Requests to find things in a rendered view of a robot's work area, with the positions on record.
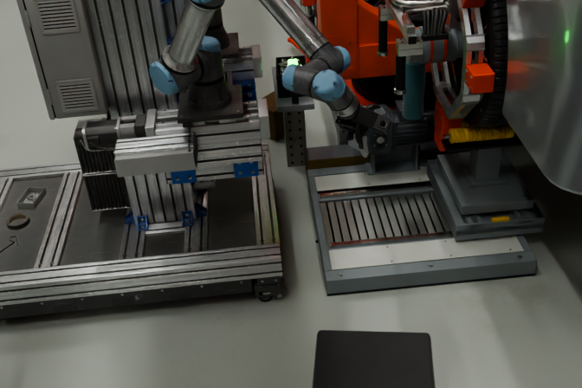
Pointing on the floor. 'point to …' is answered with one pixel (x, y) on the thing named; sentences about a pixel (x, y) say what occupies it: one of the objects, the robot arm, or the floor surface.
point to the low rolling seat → (372, 359)
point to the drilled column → (294, 138)
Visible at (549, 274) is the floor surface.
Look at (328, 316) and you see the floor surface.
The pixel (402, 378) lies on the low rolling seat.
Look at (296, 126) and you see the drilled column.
